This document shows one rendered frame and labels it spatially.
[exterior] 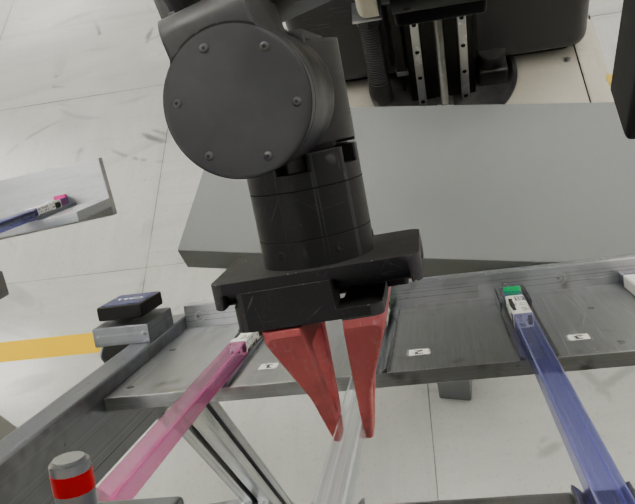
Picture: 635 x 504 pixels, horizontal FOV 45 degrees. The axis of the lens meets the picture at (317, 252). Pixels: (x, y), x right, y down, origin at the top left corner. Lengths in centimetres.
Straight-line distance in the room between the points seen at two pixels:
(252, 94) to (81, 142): 183
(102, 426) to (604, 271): 43
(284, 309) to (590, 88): 118
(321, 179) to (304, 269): 4
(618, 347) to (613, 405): 92
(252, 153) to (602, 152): 71
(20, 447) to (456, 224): 57
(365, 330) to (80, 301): 145
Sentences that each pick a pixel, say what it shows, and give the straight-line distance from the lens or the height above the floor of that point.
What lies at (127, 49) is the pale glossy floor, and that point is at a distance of 233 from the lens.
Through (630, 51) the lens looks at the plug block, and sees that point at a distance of 22.
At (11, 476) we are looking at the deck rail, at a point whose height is 94.
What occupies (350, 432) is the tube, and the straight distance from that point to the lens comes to 39.
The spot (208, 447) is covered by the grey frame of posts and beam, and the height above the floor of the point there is 51.
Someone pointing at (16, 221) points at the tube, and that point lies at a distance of 78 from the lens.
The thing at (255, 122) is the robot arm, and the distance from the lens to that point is 29.
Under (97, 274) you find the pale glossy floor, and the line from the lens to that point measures 180.
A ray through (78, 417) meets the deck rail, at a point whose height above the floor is 89.
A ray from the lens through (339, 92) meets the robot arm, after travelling 37.
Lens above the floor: 132
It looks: 53 degrees down
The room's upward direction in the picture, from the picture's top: 19 degrees counter-clockwise
